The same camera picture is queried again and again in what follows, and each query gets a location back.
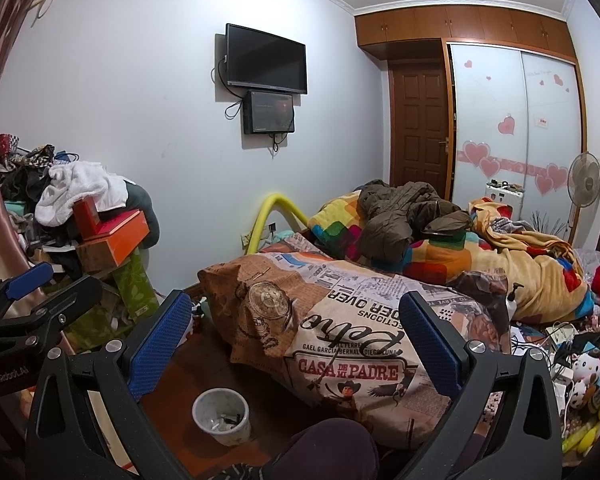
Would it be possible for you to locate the dark grey cushion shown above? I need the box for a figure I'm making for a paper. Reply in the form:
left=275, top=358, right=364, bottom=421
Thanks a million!
left=125, top=182, right=161, bottom=248

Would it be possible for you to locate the wall-mounted black television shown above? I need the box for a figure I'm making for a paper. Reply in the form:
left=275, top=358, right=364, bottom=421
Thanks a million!
left=225, top=23, right=308, bottom=95

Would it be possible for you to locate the white small appliance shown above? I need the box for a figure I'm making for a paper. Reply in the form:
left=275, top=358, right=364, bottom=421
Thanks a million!
left=485, top=180, right=524, bottom=221

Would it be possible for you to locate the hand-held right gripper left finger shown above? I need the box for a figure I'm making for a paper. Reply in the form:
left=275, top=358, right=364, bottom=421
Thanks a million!
left=25, top=290, right=196, bottom=480

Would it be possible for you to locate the newspaper printed blanket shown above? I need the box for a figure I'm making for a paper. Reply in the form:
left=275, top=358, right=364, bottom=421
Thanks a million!
left=197, top=232, right=513, bottom=451

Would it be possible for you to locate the colourful checked blanket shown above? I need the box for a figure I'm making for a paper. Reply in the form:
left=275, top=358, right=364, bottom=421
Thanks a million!
left=307, top=190, right=481, bottom=291

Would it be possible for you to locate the brown wooden door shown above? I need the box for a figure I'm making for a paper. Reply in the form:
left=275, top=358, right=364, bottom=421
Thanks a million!
left=387, top=62, right=453, bottom=201

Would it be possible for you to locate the person's leg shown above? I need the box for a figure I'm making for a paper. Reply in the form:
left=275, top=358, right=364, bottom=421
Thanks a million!
left=257, top=417, right=381, bottom=480

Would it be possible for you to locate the green leaf-print bag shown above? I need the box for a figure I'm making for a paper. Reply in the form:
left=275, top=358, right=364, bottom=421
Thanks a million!
left=115, top=250, right=161, bottom=321

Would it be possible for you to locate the white towel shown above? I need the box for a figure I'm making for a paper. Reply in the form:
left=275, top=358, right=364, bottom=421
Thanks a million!
left=35, top=161, right=131, bottom=226

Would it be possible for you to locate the yellow fleece blanket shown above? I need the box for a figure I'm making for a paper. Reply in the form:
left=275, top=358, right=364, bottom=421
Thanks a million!
left=467, top=197, right=596, bottom=323

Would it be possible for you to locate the wooden overhead cabinet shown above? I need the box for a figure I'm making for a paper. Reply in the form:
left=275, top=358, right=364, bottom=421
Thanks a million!
left=355, top=4, right=578, bottom=63

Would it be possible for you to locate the sliding wardrobe with heart stickers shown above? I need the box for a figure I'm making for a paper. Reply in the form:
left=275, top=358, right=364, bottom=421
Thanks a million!
left=447, top=42, right=588, bottom=241

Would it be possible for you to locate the yellow foam tube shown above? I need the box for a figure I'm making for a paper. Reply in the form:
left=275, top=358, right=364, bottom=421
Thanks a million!
left=245, top=192, right=311, bottom=256

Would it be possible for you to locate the orange box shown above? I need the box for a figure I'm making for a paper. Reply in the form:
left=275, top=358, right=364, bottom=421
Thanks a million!
left=77, top=210, right=151, bottom=268

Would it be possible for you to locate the white plastic waste bin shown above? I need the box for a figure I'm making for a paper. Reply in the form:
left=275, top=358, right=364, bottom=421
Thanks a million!
left=192, top=388, right=252, bottom=447

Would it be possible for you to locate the white cat plush toy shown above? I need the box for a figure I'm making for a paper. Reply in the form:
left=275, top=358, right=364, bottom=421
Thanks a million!
left=570, top=350, right=600, bottom=387

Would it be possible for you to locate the brown padded jacket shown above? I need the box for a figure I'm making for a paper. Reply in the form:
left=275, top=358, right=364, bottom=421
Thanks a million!
left=357, top=180, right=473, bottom=263

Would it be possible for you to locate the red box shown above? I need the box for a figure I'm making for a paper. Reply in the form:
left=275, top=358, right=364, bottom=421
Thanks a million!
left=72, top=197, right=104, bottom=238

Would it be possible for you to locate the white pump bottle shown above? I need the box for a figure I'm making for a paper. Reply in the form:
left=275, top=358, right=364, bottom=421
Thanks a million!
left=505, top=282, right=526, bottom=319

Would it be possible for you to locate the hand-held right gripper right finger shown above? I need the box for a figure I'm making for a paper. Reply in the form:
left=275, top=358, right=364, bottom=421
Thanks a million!
left=399, top=291, right=566, bottom=480

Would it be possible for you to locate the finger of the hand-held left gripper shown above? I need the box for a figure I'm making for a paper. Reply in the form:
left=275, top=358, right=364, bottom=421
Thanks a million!
left=0, top=275, right=104, bottom=347
left=0, top=261, right=55, bottom=317

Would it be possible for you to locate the standing electric fan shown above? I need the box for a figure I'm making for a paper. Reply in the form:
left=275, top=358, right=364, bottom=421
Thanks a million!
left=567, top=152, right=600, bottom=247

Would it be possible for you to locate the striped clothing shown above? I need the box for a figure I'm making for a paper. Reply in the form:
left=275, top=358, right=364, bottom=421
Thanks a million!
left=215, top=462, right=262, bottom=480

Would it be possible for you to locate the black wall box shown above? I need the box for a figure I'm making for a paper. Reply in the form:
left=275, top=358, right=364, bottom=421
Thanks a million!
left=243, top=91, right=296, bottom=135

